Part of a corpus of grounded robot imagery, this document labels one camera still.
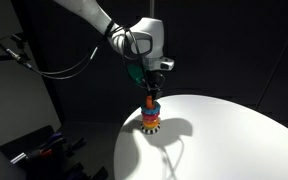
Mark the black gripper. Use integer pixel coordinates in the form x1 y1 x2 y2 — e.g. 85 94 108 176
145 70 167 101

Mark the orange post ring stacking stand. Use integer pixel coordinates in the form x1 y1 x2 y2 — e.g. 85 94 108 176
140 95 161 135

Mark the grey vertical pole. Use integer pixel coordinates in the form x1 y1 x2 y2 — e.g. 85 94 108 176
149 0 156 20

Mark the black perforated breadboard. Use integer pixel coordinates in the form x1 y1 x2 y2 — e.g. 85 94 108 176
0 124 109 180

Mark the red ring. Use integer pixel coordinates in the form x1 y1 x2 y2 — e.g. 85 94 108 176
141 111 161 121

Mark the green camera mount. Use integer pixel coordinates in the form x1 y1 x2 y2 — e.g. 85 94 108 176
126 63 149 87

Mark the orange ring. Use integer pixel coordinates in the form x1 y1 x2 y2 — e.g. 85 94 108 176
142 118 161 130

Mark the black handle clamp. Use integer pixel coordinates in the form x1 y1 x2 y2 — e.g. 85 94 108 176
65 136 87 155

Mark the long black robot cable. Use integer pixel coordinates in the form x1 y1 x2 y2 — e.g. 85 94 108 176
0 19 117 81

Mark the orange handle clamp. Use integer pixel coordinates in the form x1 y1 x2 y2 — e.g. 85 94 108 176
38 149 54 158

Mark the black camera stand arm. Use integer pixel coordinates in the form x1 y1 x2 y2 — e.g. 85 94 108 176
0 31 32 65

